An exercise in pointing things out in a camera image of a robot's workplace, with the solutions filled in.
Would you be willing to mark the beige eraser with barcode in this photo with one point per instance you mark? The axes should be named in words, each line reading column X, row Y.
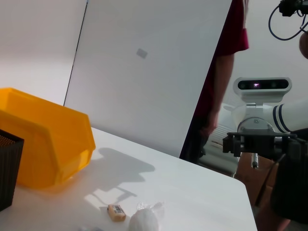
column 116, row 212

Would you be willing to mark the black handheld device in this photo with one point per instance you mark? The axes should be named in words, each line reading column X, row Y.
column 288, row 8

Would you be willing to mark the white paper ball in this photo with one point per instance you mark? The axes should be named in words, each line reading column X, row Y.
column 144, row 220

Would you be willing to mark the person in red shirt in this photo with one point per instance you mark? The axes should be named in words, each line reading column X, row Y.
column 231, row 36

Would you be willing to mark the black mesh pen holder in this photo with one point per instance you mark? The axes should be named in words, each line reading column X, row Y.
column 9, row 173

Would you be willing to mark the white robot head camera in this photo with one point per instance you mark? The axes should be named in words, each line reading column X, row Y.
column 262, row 95

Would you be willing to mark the brown cardboard box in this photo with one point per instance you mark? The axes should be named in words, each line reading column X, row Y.
column 247, row 178

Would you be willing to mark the person in black shorts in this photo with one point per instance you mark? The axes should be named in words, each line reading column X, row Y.
column 293, row 192

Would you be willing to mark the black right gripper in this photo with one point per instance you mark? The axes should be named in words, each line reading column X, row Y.
column 262, row 144

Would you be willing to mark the yellow plastic storage bin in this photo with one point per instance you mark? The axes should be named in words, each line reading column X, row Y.
column 60, row 134

